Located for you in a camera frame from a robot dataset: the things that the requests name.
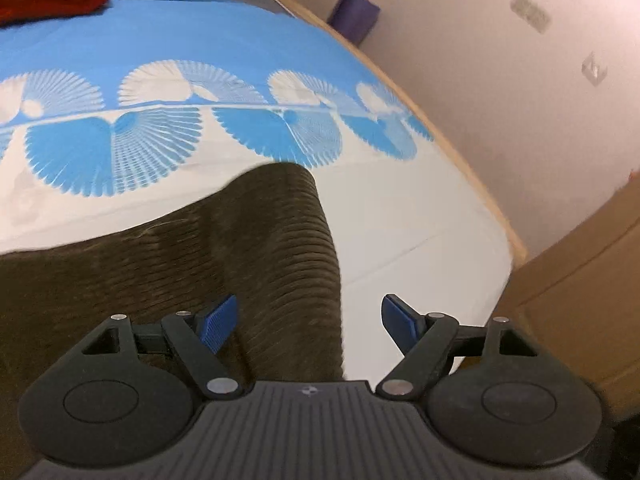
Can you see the wooden cabinet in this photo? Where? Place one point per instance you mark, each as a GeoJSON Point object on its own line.
{"type": "Point", "coordinates": [585, 290]}

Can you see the purple folded mat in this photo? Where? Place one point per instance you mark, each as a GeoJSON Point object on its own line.
{"type": "Point", "coordinates": [354, 15]}

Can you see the clear wall hook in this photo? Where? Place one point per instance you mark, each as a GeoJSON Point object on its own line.
{"type": "Point", "coordinates": [594, 69]}

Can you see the wooden bed frame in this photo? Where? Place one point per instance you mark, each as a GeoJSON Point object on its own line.
{"type": "Point", "coordinates": [400, 110]}

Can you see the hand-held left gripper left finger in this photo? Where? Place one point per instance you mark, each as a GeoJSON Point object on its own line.
{"type": "Point", "coordinates": [220, 326]}

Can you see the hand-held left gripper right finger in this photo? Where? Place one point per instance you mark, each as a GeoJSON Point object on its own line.
{"type": "Point", "coordinates": [400, 321]}

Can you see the wall socket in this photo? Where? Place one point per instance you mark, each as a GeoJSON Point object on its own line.
{"type": "Point", "coordinates": [530, 11]}

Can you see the blue and white bed sheet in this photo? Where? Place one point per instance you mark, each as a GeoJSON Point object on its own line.
{"type": "Point", "coordinates": [250, 85]}

